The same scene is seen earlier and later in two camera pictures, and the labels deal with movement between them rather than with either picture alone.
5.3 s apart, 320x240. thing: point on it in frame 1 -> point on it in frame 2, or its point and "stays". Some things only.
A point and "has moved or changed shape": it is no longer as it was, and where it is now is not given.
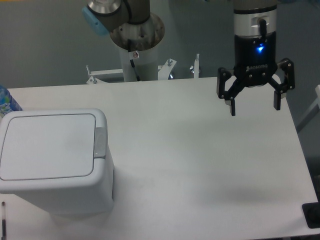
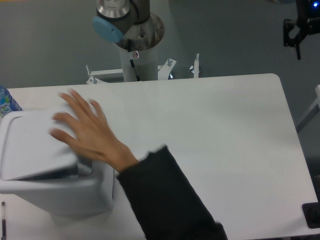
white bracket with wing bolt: [195, 69] stays
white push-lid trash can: [57, 161] has moved or changed shape
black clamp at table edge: [311, 212] stays
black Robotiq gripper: [255, 63] -> [308, 13]
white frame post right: [312, 112] stays
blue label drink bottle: [7, 103] stays
